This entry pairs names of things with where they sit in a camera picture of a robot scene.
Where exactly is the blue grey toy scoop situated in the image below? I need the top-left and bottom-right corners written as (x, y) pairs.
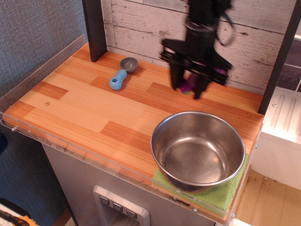
top-left (109, 57), bottom-right (138, 90)

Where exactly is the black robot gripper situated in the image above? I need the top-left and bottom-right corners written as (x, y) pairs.
top-left (161, 26), bottom-right (232, 99)

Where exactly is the grey toy fridge cabinet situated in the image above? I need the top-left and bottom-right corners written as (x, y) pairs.
top-left (43, 145), bottom-right (215, 226)

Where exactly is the dark right shelf post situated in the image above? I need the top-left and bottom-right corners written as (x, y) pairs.
top-left (258, 0), bottom-right (301, 115)

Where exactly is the green cloth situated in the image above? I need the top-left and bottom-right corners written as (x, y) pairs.
top-left (153, 153), bottom-right (250, 215)

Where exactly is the dark left shelf post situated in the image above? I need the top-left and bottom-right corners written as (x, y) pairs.
top-left (82, 0), bottom-right (107, 62)

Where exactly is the clear acrylic edge guard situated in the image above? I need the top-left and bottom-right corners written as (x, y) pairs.
top-left (3, 109), bottom-right (263, 224)

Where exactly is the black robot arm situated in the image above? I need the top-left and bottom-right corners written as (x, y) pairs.
top-left (161, 0), bottom-right (232, 99)

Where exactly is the silver metal bowl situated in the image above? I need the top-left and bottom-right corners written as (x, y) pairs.
top-left (150, 111), bottom-right (246, 193)

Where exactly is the silver ice dispenser panel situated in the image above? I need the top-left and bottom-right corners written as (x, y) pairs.
top-left (93, 185), bottom-right (151, 226)

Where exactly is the orange object bottom left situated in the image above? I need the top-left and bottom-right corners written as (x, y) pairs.
top-left (0, 210), bottom-right (37, 226)

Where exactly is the dark shelf post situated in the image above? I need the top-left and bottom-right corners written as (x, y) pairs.
top-left (258, 0), bottom-right (301, 115)
top-left (82, 0), bottom-right (107, 62)

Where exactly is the white toy sink unit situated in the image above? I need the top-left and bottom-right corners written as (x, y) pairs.
top-left (251, 87), bottom-right (301, 189)

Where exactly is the purple toy eggplant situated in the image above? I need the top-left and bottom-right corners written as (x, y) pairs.
top-left (179, 68), bottom-right (228, 95)

